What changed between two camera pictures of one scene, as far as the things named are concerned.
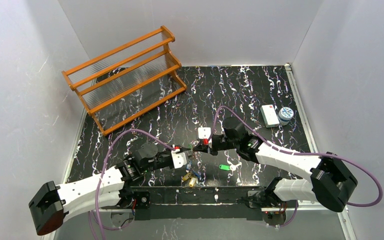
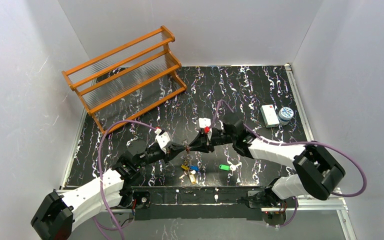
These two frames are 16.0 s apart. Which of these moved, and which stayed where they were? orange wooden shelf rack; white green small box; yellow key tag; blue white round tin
Moved: yellow key tag
Stayed: blue white round tin; white green small box; orange wooden shelf rack
